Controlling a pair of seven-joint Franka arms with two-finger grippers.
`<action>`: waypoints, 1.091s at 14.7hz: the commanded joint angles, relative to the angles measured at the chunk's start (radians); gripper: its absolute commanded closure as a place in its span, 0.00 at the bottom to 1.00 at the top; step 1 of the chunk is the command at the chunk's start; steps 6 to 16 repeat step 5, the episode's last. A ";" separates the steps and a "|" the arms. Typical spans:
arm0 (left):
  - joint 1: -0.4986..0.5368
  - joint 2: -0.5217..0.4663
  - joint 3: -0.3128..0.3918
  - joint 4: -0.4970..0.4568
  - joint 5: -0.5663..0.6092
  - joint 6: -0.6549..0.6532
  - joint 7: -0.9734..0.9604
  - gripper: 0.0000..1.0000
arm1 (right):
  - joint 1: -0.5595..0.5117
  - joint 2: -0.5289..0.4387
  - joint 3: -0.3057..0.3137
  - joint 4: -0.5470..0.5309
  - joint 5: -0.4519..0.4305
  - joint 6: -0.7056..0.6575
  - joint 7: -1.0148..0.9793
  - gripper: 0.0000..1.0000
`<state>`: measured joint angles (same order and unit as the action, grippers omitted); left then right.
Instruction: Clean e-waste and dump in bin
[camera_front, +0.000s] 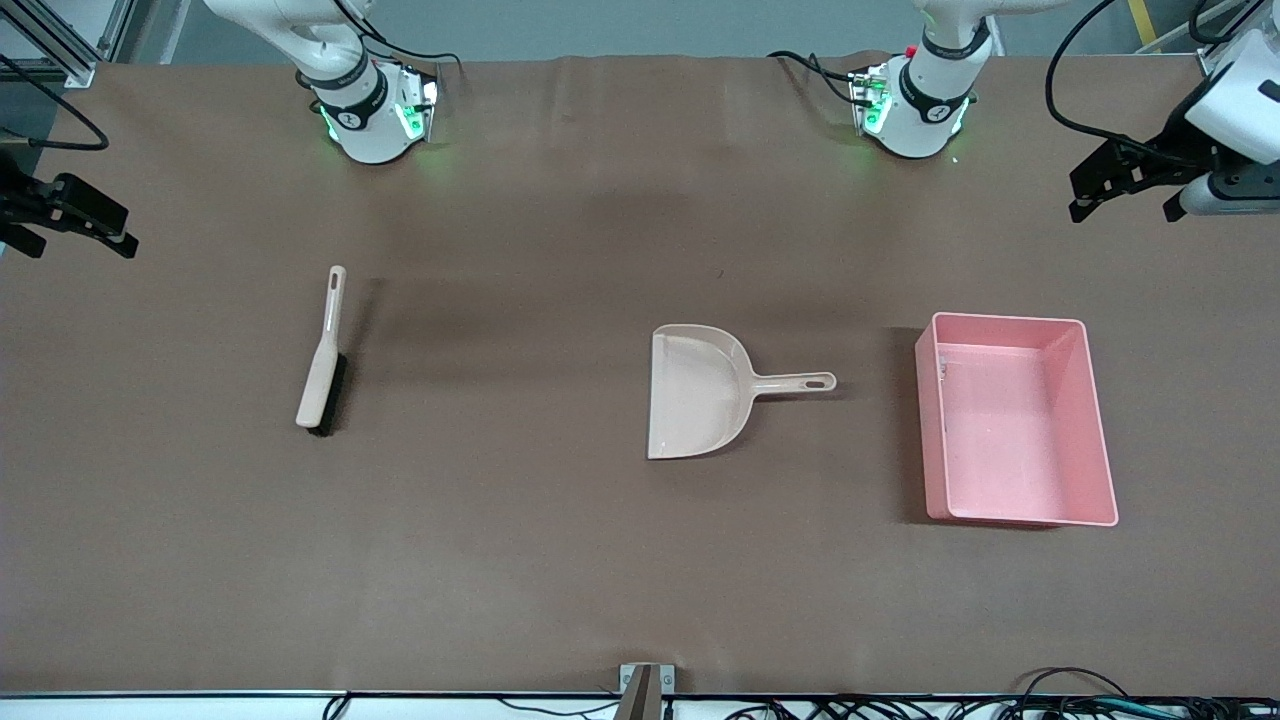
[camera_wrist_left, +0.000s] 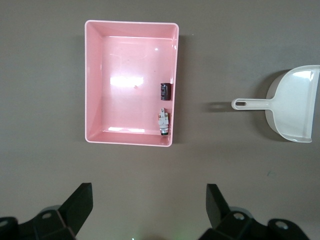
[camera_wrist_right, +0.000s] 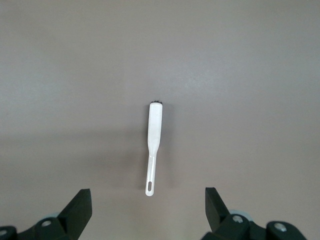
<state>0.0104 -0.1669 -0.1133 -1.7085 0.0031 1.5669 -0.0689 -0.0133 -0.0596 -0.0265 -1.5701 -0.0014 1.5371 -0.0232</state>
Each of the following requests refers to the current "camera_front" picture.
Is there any brown table mat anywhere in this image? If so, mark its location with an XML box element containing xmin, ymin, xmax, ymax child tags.
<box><xmin>0</xmin><ymin>52</ymin><xmax>1280</xmax><ymax>698</ymax></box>

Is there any black base cable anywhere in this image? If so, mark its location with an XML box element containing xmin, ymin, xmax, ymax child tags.
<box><xmin>768</xmin><ymin>50</ymin><xmax>871</xmax><ymax>106</ymax></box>
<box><xmin>335</xmin><ymin>0</ymin><xmax>463</xmax><ymax>73</ymax></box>

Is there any metal clamp bracket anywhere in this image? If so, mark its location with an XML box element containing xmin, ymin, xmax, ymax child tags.
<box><xmin>614</xmin><ymin>663</ymin><xmax>677</xmax><ymax>720</ymax></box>

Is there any pink plastic bin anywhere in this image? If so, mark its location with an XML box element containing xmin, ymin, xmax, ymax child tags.
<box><xmin>915</xmin><ymin>312</ymin><xmax>1120</xmax><ymax>528</ymax></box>

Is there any black cable bundle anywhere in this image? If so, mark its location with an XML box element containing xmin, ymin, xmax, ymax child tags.
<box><xmin>722</xmin><ymin>667</ymin><xmax>1280</xmax><ymax>720</ymax></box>

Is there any beige plastic dustpan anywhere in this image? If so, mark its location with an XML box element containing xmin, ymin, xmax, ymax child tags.
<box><xmin>647</xmin><ymin>324</ymin><xmax>838</xmax><ymax>461</ymax></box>

